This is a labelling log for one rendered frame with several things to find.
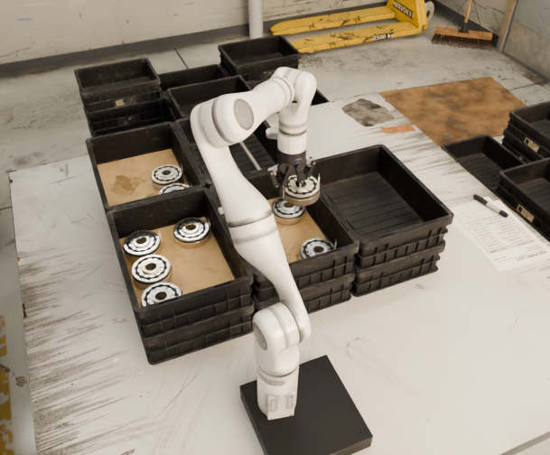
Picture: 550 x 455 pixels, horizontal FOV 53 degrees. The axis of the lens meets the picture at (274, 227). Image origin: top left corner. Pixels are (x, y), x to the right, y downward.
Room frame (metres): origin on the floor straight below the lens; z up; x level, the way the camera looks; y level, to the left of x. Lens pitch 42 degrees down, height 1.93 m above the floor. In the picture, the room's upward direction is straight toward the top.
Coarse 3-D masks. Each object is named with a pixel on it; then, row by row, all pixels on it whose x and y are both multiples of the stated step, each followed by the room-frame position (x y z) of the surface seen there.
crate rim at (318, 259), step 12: (216, 192) 1.26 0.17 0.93; (324, 204) 1.21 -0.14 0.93; (336, 216) 1.16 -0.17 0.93; (348, 228) 1.11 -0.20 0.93; (324, 252) 1.01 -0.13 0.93; (336, 252) 1.01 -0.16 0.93; (348, 252) 1.03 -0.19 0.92; (288, 264) 0.97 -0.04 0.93; (300, 264) 0.97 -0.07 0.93; (312, 264) 0.99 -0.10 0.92; (264, 276) 0.94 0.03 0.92
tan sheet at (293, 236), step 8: (272, 200) 1.35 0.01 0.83; (280, 224) 1.24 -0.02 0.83; (296, 224) 1.24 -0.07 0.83; (304, 224) 1.24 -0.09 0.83; (312, 224) 1.24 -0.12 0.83; (280, 232) 1.20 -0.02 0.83; (288, 232) 1.20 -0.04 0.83; (296, 232) 1.20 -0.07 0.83; (304, 232) 1.20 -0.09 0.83; (312, 232) 1.20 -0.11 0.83; (320, 232) 1.20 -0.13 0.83; (288, 240) 1.16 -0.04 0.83; (296, 240) 1.16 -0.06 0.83; (304, 240) 1.16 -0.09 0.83; (288, 248) 1.13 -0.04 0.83; (296, 248) 1.13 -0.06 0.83; (296, 256) 1.10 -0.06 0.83
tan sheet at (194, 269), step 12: (168, 228) 1.22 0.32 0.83; (120, 240) 1.16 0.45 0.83; (168, 240) 1.16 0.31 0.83; (168, 252) 1.12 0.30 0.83; (180, 252) 1.12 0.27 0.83; (192, 252) 1.12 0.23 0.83; (204, 252) 1.12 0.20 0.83; (216, 252) 1.12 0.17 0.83; (132, 264) 1.07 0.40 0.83; (180, 264) 1.07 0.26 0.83; (192, 264) 1.07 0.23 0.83; (204, 264) 1.07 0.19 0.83; (216, 264) 1.07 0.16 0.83; (132, 276) 1.02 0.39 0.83; (180, 276) 1.02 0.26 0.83; (192, 276) 1.02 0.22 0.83; (204, 276) 1.02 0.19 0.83; (216, 276) 1.02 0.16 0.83; (228, 276) 1.02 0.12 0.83; (180, 288) 0.98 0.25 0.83; (192, 288) 0.98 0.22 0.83
